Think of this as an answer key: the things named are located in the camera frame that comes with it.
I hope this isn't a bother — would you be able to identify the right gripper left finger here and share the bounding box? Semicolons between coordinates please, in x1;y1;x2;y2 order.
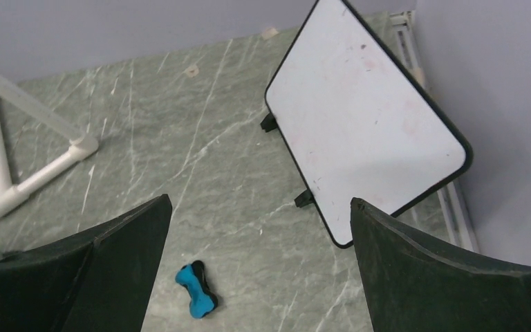
0;194;172;331

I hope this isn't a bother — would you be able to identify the black framed whiteboard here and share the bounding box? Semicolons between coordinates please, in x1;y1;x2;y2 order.
264;1;474;248

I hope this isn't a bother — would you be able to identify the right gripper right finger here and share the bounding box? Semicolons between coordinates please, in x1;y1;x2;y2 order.
351;198;531;331

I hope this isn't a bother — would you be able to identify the right aluminium extrusion rail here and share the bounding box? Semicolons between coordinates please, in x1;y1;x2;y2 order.
389;10;479;252

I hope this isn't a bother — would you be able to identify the white PVC pipe frame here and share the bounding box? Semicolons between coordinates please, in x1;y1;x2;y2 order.
0;74;100;219

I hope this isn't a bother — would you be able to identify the blue whiteboard eraser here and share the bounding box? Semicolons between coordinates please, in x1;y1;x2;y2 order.
175;260;218;319

